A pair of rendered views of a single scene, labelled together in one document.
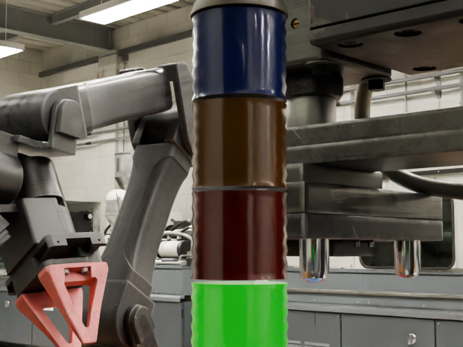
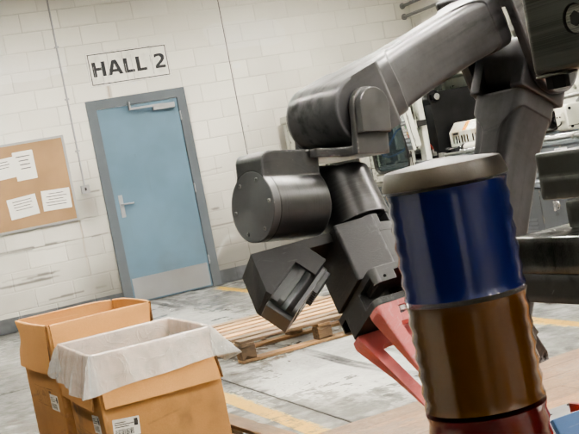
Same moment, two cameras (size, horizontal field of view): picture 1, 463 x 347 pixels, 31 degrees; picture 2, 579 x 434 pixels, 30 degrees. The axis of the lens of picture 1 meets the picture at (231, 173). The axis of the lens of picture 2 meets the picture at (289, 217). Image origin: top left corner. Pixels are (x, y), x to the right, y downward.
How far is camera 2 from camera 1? 14 cm
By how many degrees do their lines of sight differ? 23
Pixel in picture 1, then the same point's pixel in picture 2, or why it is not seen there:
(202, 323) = not seen: outside the picture
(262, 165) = (497, 387)
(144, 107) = (472, 52)
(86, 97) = (390, 71)
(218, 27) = (410, 219)
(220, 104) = (432, 316)
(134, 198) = not seen: hidden behind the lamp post
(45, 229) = (368, 259)
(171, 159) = (524, 108)
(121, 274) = not seen: hidden behind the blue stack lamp
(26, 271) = (357, 311)
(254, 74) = (466, 273)
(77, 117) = (382, 106)
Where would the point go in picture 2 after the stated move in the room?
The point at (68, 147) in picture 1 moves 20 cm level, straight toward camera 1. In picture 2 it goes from (379, 145) to (351, 152)
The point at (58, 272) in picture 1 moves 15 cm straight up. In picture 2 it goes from (391, 312) to (355, 118)
